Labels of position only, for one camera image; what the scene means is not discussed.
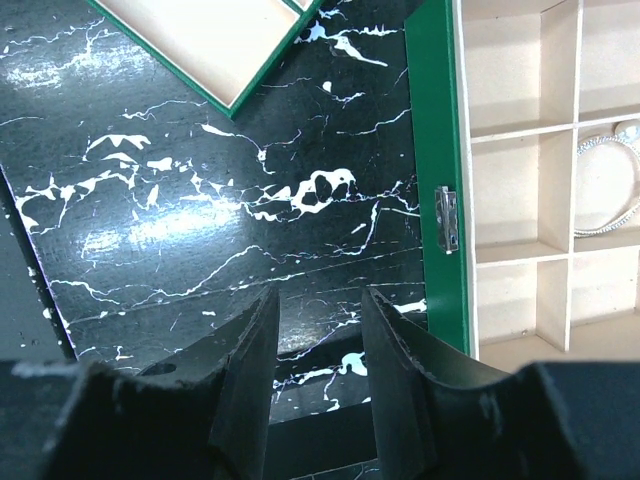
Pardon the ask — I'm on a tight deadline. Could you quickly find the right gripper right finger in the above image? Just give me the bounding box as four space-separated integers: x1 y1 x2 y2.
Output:
361 288 639 479

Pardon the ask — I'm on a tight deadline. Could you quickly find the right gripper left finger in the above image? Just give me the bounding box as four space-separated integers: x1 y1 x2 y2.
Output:
1 288 280 479

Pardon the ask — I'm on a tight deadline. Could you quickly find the silver pearl bracelet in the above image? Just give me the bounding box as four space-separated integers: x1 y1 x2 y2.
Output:
573 119 640 239

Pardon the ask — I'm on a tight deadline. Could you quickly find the beige jewelry tray insert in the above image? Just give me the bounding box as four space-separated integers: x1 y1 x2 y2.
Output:
90 0 322 118

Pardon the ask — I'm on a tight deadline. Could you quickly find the green jewelry box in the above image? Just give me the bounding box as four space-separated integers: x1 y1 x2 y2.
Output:
405 1 639 371

